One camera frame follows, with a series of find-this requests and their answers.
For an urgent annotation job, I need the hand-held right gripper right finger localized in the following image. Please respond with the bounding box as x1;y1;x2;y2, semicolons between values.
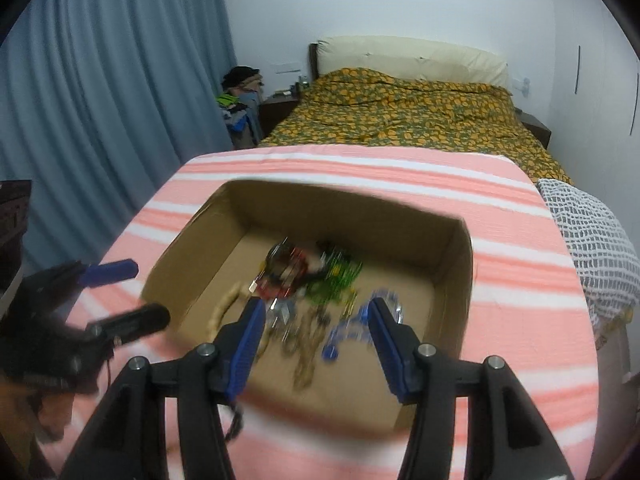
369;298;576;480

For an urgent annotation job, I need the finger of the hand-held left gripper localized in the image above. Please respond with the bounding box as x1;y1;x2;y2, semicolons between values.
87;302;171;356
27;258;140;306

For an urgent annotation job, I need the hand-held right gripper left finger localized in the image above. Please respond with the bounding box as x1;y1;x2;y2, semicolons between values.
60;300;267;480

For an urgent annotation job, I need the gold bangle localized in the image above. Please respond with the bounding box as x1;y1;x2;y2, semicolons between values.
207;282;251;341

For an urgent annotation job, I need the red bead bracelet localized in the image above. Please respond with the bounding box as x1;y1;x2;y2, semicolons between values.
250;250;311;301

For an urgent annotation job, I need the green bead necklace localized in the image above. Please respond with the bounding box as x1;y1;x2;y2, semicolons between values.
307;252;363;306

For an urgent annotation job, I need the dark bead bracelet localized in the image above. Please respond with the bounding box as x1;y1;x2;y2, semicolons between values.
295;242;333;286

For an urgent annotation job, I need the printed cardboard box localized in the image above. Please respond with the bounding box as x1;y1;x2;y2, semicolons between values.
141;177;475;436

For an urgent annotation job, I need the person's left forearm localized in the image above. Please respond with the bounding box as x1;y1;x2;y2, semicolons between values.
0;377;76;461

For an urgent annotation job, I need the pink and white striped blanket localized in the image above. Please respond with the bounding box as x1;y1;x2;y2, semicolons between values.
42;145;601;480

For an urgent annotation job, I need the blue curtain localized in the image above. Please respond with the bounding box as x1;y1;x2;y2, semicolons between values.
0;0;238;281

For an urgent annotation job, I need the pile of dark clothes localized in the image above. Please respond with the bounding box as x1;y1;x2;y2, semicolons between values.
216;66;266;150

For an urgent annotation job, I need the dark wooden nightstand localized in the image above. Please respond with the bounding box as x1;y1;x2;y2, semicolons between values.
259;91;301;138
520;110;552;150

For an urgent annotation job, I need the grey and white checked blanket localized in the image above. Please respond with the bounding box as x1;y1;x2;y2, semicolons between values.
537;178;640;321

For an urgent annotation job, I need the yellow floral bedsheet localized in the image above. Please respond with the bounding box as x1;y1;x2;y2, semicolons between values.
257;67;576;186

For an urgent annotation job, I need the cream pillow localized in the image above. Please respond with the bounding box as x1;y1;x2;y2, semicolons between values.
317;36;511;93

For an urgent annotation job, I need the white wardrobe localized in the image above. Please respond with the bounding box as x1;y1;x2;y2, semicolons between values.
552;0;640;266

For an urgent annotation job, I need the black cord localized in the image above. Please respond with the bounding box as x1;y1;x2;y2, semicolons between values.
224;400;247;442

